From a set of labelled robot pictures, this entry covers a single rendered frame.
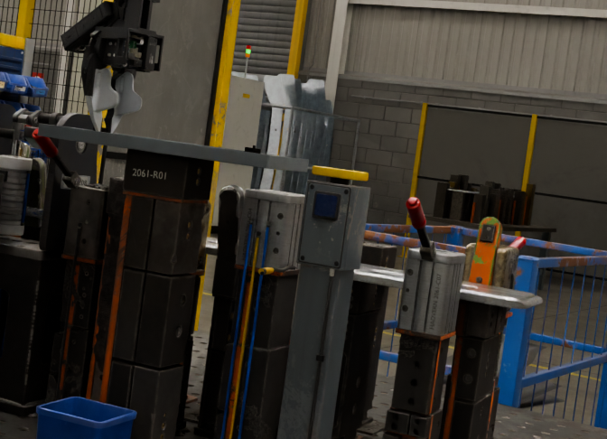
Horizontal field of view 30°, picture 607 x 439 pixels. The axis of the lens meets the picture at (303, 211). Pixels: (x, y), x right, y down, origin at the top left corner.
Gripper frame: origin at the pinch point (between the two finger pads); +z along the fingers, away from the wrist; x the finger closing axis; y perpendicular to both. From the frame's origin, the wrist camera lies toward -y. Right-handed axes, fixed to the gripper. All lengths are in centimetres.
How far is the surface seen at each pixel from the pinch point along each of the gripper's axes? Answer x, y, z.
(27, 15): 285, -394, -54
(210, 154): -1.7, 24.0, 2.2
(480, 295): 36, 46, 18
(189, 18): 267, -250, -54
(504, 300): 38, 50, 18
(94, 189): 6.5, -7.1, 10.4
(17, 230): 4.4, -22.1, 19.3
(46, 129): -8.7, -1.6, 1.9
